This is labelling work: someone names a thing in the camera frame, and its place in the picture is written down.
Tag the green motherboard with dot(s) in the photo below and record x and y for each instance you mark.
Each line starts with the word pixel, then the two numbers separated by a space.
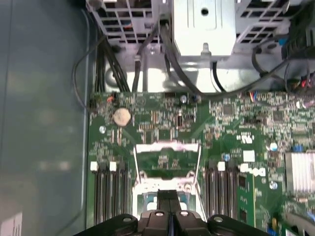
pixel 201 115

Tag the round coin cell battery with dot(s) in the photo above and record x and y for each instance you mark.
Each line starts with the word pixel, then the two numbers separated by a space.
pixel 122 117

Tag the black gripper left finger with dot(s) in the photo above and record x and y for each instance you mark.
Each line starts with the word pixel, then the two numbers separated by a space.
pixel 152 226

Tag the RAM slot with black latches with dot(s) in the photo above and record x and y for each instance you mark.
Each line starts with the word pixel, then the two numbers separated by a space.
pixel 107 194
pixel 229 194
pixel 125 194
pixel 211 194

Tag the tall metal disk cage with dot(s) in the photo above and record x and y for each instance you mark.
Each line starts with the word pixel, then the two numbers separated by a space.
pixel 204 32

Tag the silver chipset heatsink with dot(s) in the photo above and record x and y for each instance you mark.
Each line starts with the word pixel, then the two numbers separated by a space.
pixel 300 172

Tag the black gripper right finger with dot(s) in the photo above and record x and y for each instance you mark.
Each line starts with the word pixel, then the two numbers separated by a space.
pixel 187 226

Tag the CPU socket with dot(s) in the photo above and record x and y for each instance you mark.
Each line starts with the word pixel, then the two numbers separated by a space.
pixel 137 196

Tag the internal USB port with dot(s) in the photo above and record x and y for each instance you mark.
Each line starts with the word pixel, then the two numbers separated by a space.
pixel 179 120

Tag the black PC case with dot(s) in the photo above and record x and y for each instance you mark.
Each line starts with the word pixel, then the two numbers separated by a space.
pixel 44 98

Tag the metal socket cover frame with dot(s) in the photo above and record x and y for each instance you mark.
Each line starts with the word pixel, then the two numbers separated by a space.
pixel 167 146

